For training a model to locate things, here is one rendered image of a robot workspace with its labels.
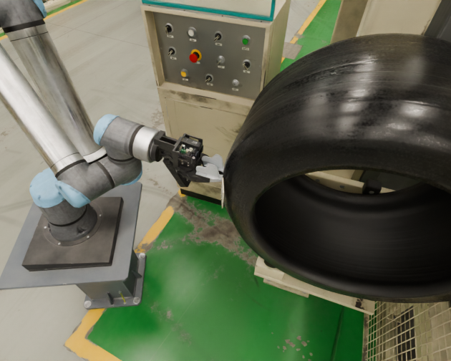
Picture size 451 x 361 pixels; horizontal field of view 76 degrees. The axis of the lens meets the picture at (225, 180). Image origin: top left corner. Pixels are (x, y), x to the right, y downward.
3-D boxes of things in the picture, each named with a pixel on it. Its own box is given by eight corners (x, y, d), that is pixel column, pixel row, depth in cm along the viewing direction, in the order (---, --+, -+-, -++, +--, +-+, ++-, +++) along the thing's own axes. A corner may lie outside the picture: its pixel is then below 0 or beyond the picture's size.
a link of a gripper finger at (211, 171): (230, 175, 70) (194, 162, 71) (226, 189, 74) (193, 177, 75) (233, 165, 72) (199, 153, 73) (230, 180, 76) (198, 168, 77)
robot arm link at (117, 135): (114, 131, 86) (107, 104, 78) (152, 145, 84) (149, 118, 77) (94, 152, 80) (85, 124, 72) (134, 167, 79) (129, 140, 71)
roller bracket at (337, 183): (278, 179, 112) (281, 161, 105) (386, 208, 104) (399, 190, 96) (275, 185, 110) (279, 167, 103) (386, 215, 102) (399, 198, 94)
